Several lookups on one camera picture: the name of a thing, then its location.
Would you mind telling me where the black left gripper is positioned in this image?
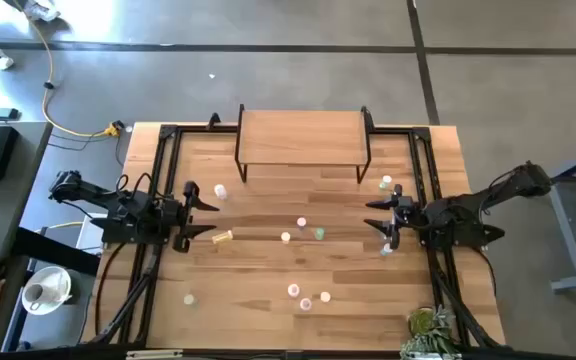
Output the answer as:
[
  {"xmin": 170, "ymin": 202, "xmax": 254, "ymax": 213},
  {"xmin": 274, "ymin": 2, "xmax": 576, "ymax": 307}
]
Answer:
[{"xmin": 153, "ymin": 180, "xmax": 221, "ymax": 254}]

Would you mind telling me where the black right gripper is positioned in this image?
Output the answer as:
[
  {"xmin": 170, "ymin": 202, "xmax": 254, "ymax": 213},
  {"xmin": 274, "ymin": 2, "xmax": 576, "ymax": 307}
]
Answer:
[{"xmin": 363, "ymin": 184, "xmax": 430, "ymax": 250}]

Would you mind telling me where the white box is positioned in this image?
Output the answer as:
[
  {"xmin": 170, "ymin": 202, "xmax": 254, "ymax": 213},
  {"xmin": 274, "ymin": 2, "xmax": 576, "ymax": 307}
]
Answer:
[{"xmin": 75, "ymin": 212, "xmax": 110, "ymax": 254}]

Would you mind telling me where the green succulent plant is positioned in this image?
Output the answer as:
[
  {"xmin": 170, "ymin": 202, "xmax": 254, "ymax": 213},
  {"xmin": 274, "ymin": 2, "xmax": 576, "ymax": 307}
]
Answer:
[{"xmin": 400, "ymin": 305, "xmax": 464, "ymax": 360}]

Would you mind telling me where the black flat bar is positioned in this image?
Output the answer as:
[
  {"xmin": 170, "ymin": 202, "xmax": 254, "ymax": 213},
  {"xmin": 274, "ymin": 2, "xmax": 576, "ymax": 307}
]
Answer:
[{"xmin": 11, "ymin": 225, "xmax": 103, "ymax": 277}]

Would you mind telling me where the white mug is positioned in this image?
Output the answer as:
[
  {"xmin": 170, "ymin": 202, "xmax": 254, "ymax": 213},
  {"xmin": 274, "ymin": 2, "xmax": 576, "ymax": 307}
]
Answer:
[{"xmin": 22, "ymin": 282, "xmax": 45, "ymax": 307}]

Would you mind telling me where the white crumpled object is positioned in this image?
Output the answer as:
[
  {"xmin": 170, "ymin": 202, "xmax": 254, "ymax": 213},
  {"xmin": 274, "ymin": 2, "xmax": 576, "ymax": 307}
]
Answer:
[{"xmin": 22, "ymin": 0, "xmax": 62, "ymax": 22}]

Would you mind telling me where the black aluminium table frame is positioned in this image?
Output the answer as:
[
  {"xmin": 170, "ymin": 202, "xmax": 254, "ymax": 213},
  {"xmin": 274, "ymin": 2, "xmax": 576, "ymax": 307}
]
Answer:
[{"xmin": 85, "ymin": 122, "xmax": 507, "ymax": 360}]

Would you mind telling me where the yellow extension cable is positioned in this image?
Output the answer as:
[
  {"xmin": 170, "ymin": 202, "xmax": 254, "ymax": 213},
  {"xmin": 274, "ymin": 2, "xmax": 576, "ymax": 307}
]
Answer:
[{"xmin": 15, "ymin": 0, "xmax": 122, "ymax": 139}]

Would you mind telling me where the wooden shelf with black frame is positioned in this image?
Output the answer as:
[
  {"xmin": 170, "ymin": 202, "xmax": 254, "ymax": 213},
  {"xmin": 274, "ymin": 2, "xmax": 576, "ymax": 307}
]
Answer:
[{"xmin": 234, "ymin": 103, "xmax": 373, "ymax": 185}]

